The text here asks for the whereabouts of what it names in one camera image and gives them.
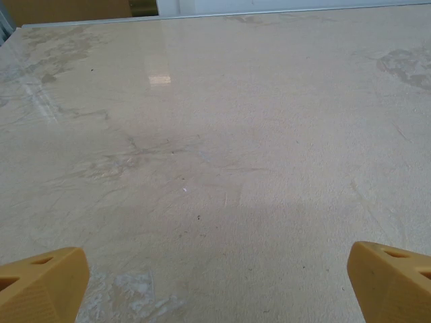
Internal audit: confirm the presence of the brown cardboard box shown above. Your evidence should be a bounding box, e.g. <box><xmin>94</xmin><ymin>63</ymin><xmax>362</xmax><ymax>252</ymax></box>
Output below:
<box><xmin>9</xmin><ymin>0</ymin><xmax>133</xmax><ymax>26</ymax></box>

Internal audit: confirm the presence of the corrugated striped left side panel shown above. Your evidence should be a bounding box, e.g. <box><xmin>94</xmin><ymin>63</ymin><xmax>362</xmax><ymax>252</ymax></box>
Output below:
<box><xmin>0</xmin><ymin>0</ymin><xmax>22</xmax><ymax>46</ymax></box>

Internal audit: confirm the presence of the aluminium table edge rail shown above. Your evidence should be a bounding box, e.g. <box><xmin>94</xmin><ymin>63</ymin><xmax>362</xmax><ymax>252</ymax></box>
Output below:
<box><xmin>20</xmin><ymin>5</ymin><xmax>431</xmax><ymax>28</ymax></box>

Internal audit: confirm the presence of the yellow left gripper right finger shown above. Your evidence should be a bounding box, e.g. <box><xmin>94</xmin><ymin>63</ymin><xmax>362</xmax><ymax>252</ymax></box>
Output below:
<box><xmin>347</xmin><ymin>241</ymin><xmax>431</xmax><ymax>323</ymax></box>

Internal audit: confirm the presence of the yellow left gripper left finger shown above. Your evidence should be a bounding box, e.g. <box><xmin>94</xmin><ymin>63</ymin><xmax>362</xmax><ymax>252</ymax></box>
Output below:
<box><xmin>0</xmin><ymin>246</ymin><xmax>90</xmax><ymax>323</ymax></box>

